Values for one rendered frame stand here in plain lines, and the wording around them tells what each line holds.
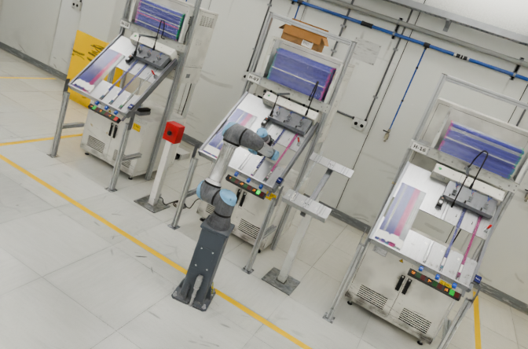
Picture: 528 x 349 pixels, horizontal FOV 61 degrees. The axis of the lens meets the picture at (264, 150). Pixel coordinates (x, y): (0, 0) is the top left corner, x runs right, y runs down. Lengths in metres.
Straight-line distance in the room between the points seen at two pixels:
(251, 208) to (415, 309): 1.47
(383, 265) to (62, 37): 5.62
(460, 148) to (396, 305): 1.26
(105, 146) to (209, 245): 2.02
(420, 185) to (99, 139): 2.97
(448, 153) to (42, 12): 6.15
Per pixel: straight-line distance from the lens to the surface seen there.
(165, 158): 3.93
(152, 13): 4.38
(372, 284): 3.65
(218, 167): 2.82
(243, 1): 5.61
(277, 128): 3.62
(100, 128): 4.60
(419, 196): 3.40
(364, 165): 5.10
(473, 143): 3.45
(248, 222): 3.84
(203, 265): 2.96
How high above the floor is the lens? 1.86
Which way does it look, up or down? 16 degrees down
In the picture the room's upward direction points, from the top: 20 degrees clockwise
